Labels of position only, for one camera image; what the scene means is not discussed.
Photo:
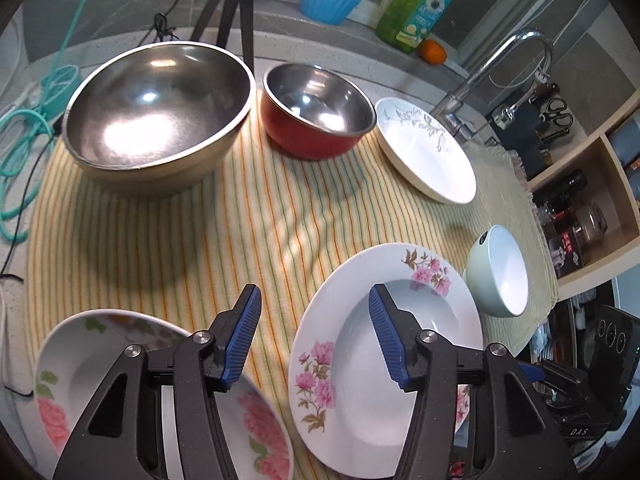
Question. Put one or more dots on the yellow striped cloth mat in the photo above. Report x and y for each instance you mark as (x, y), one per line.
(267, 219)

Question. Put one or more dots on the red steel bowl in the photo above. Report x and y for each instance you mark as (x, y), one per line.
(312, 113)

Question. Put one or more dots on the blue ribbed silicone cup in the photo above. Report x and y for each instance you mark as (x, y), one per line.
(330, 12)

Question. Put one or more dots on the white plate pink flowers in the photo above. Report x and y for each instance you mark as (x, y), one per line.
(350, 414)

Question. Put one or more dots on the dark jar on shelf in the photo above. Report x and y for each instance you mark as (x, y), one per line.
(572, 227)

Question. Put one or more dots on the white plate grey branch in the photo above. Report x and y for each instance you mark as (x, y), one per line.
(424, 152)

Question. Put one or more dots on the chrome kitchen faucet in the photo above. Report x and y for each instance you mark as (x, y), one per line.
(446, 110)

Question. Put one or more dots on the white plate red peonies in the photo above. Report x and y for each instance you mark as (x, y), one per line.
(80, 350)

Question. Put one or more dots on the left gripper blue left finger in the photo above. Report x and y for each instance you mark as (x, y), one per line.
(119, 434)

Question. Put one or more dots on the green dish soap bottle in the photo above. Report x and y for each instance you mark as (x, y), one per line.
(406, 23)

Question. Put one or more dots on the black mini tripod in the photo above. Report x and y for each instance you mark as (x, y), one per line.
(228, 11)

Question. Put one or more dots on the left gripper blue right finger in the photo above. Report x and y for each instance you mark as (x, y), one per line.
(512, 435)

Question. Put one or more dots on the pale green ceramic bowl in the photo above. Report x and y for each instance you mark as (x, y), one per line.
(496, 275)

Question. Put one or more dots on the small orange fruit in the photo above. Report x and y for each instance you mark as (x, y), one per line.
(432, 52)

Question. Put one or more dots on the large steel mixing bowl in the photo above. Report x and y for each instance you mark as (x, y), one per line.
(158, 119)

